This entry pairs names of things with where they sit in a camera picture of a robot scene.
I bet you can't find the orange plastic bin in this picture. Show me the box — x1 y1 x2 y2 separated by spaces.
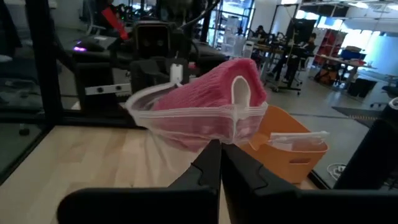
239 105 330 185

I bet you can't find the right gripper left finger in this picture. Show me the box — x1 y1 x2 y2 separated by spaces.
169 139 222 189

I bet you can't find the person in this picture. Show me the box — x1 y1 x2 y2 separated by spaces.
297 32 318 86
253 24 269 43

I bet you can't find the white cable bundle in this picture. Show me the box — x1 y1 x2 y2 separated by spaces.
326 162 346 182

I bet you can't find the wooden office desk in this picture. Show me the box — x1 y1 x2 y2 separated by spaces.
313 46 379 91

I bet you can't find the pink elastic bandage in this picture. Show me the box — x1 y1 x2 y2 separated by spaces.
151 57 268 151

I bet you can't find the black floor bin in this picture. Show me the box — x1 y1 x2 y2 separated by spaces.
347 77 377 99

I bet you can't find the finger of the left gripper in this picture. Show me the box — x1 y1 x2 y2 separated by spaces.
182 60 195 85
161 60 171 90

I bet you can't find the clear plastic zip bag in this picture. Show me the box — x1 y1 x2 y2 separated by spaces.
268 130 331 152
124 81 269 154

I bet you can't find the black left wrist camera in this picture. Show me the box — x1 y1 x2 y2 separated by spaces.
133 20 175 59

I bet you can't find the white tower fan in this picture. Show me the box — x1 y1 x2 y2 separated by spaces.
241 40 255 59

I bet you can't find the red cable tie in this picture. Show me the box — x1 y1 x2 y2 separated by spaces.
101 7 130 40

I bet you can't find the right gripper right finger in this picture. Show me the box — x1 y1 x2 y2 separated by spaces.
220 142 299 192

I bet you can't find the black desk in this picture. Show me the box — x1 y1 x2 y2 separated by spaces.
73 34 134 63

